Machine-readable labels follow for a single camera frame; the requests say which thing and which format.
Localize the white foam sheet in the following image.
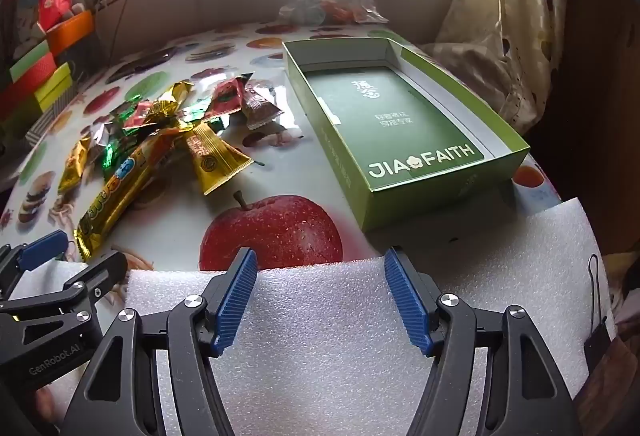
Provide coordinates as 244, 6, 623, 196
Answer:
15, 197, 617, 436

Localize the red box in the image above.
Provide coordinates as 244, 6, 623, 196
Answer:
0, 53, 57, 105

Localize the pile of snack packets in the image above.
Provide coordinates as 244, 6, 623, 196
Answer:
57, 73, 286, 263

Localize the striped box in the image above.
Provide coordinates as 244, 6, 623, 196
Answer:
25, 108, 67, 144

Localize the green cardboard box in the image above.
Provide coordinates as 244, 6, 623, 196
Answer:
281, 37, 531, 233

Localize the yellow-green box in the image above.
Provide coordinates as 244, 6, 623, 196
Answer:
30, 63, 74, 114

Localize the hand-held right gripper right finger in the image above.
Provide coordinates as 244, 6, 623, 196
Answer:
382, 246, 576, 436

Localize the cream patterned curtain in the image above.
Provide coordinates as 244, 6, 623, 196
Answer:
420, 0, 571, 137

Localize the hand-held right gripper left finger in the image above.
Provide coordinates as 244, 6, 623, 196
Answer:
65, 247, 258, 436

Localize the black cable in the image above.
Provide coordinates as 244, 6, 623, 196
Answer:
111, 0, 132, 62

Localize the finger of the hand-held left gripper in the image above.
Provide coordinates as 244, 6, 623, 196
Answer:
47, 250, 129, 317
0, 230, 69, 289

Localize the orange box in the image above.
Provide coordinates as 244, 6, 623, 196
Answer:
46, 10, 96, 59

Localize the light green box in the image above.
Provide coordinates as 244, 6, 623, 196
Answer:
10, 40, 51, 81

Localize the black binder clip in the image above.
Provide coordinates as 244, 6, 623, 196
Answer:
582, 254, 614, 374

